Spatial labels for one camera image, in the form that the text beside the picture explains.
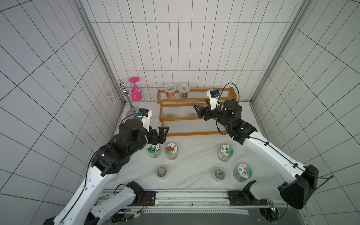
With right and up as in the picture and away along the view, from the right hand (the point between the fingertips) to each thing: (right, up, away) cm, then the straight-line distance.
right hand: (194, 103), depth 70 cm
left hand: (-18, -13, -6) cm, 23 cm away
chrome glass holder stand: (-45, +8, +31) cm, 55 cm away
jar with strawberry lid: (-13, -28, +12) cm, 33 cm away
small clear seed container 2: (-13, +9, +10) cm, 19 cm away
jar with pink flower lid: (+27, -37, +5) cm, 46 cm away
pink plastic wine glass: (-40, +10, +32) cm, 52 cm away
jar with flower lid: (+20, -29, +12) cm, 37 cm away
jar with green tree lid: (-24, -28, +13) cm, 39 cm away
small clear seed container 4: (+14, -39, +6) cm, 42 cm away
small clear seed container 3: (-18, -38, +8) cm, 43 cm away
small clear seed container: (-5, +9, +10) cm, 15 cm away
